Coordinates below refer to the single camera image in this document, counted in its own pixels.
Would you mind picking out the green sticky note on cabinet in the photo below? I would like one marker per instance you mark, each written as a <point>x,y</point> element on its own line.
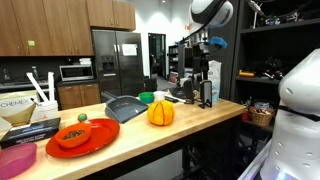
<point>31,43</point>

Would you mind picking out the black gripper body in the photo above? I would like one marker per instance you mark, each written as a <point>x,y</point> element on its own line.
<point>202,55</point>

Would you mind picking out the grey dust pan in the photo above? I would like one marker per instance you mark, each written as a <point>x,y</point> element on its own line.
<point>126,108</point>

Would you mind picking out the white labelled cup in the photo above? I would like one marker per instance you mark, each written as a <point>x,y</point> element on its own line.
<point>159,96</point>

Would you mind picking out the white Chemex box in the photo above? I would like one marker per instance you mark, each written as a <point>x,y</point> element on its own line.
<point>16,100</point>

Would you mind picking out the wicker basket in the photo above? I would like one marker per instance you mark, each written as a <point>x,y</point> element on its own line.
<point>261,118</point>

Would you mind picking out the black shelf unit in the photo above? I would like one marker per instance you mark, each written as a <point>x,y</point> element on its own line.
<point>266,46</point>

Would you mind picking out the small green ball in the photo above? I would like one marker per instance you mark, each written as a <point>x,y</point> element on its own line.
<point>82,117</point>

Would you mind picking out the green bowl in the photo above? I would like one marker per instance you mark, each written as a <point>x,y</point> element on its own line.
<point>146,97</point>

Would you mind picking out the orange plush basketball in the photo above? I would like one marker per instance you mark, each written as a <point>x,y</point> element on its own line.
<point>161,113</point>

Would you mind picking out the wooden lower cabinet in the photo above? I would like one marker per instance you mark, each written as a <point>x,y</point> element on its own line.
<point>78,95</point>

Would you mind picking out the black device on stand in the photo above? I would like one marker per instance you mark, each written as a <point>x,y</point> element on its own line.
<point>205,94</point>

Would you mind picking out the orange item on shelf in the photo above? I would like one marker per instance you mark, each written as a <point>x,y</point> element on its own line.
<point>246,74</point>

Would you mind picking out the silver microwave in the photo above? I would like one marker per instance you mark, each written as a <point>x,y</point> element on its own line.
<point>76,73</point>

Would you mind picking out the white paper on refrigerator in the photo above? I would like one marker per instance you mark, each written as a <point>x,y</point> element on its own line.
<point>129,49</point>

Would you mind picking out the pink bowl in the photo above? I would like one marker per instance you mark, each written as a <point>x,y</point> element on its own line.
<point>16,160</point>

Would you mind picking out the red plate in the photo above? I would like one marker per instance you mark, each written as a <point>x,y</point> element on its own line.
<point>103,133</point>

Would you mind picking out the white utensil container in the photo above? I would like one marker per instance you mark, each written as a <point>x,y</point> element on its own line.
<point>45,108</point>

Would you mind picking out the black electronics box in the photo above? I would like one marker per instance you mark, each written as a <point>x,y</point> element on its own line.
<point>188,90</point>

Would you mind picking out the stainless steel refrigerator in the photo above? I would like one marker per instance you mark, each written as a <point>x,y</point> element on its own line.
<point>116,66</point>

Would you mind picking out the flat black box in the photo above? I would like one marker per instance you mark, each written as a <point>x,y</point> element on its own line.
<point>30,131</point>

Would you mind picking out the wooden upper cabinets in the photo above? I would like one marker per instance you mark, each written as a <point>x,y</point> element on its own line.
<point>60,26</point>

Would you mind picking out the white and blue paper bag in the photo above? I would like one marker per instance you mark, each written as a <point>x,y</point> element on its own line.
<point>215,80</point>

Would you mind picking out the orange bowl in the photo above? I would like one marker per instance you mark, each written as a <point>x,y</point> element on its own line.
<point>73,135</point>

